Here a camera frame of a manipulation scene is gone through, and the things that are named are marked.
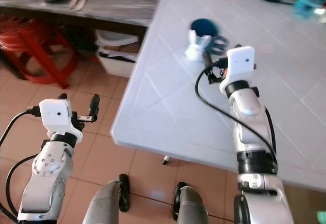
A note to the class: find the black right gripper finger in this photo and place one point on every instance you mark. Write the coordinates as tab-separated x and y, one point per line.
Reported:
208	61
219	44

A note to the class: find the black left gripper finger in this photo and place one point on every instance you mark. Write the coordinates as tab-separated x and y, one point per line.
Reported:
94	107

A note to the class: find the white mug with blue inside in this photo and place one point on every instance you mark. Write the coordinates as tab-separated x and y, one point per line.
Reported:
194	48

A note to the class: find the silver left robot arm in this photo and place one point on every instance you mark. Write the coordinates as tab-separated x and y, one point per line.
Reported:
48	183

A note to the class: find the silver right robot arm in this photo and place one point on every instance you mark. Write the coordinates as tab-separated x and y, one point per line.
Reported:
254	132

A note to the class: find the white waste bin with bag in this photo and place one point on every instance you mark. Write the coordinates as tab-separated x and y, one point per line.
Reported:
114	61

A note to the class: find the white plastic folding table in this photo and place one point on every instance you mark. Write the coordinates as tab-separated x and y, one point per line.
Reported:
173	102

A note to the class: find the grey left robot leg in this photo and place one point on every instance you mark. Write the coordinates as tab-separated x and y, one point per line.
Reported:
104	203

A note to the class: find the grey robot leg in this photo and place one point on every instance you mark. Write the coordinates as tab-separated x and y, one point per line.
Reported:
193	206
104	203

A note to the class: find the white table leg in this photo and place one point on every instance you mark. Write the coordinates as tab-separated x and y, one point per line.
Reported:
166	159

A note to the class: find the red plastic stool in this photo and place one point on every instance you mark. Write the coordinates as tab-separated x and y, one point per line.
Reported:
30	43

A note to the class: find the grey wood-grain table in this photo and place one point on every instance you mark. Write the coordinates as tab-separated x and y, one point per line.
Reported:
122	0

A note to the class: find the grey right robot leg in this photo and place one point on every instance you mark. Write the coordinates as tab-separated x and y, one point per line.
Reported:
193	206

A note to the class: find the green item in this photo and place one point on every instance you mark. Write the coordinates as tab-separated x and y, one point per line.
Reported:
322	218

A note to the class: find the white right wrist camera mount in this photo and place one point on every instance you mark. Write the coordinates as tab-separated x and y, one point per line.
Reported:
240	63

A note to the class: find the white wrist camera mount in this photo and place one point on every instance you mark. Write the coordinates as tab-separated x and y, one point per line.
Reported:
240	63
55	113

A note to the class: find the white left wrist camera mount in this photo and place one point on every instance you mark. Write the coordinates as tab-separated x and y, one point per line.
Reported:
55	113

